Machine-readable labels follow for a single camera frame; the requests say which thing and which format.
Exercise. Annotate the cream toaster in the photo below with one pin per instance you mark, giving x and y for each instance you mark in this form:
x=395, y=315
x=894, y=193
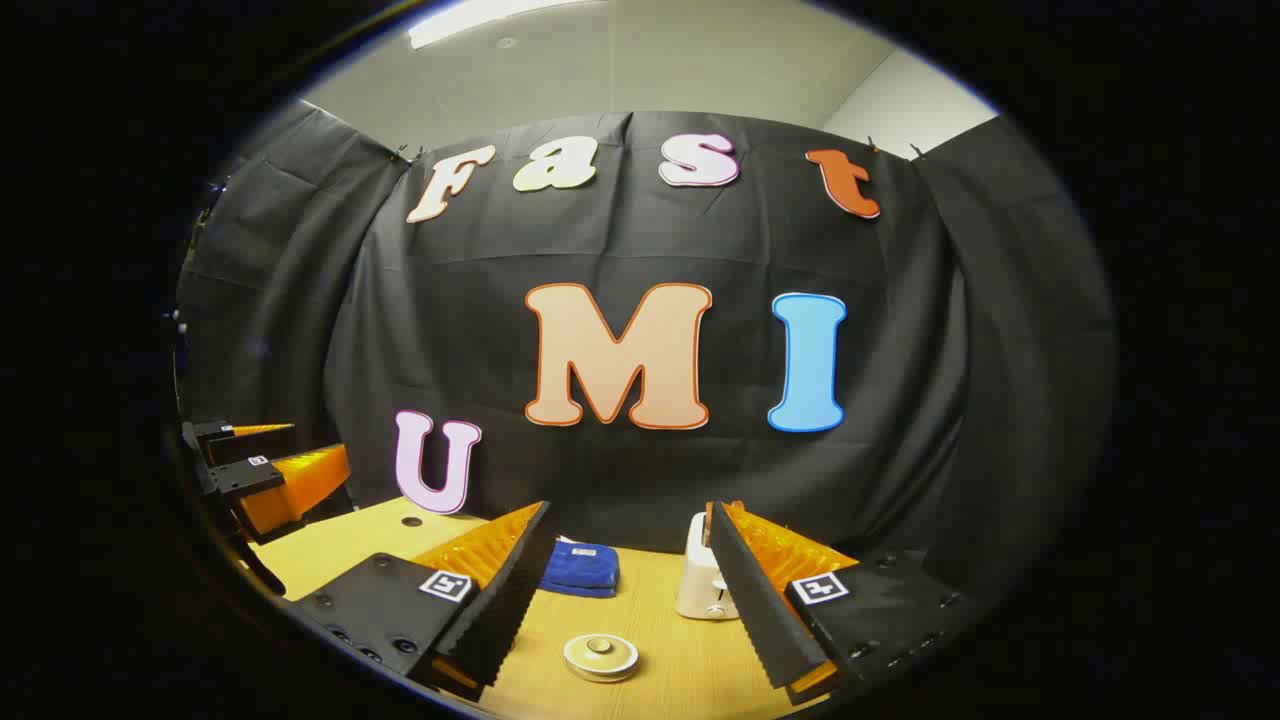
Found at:
x=698, y=580

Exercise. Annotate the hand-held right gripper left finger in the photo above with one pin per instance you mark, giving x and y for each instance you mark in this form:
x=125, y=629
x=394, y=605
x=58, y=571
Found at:
x=510, y=600

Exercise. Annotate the blue towel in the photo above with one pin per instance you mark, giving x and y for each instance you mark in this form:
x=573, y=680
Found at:
x=585, y=570

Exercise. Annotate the white teacup lid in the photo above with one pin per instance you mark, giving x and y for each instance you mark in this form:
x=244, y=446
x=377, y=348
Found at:
x=600, y=650

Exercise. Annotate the black backdrop cloth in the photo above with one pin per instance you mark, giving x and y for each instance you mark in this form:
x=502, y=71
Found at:
x=900, y=350

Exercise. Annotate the white teacup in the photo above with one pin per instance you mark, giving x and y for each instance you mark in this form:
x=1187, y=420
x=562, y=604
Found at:
x=600, y=677

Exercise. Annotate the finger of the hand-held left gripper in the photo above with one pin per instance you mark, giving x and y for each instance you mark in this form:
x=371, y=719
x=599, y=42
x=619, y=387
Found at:
x=290, y=490
x=225, y=440

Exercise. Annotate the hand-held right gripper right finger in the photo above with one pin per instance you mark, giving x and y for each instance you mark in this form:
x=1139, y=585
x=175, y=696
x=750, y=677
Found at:
x=755, y=610

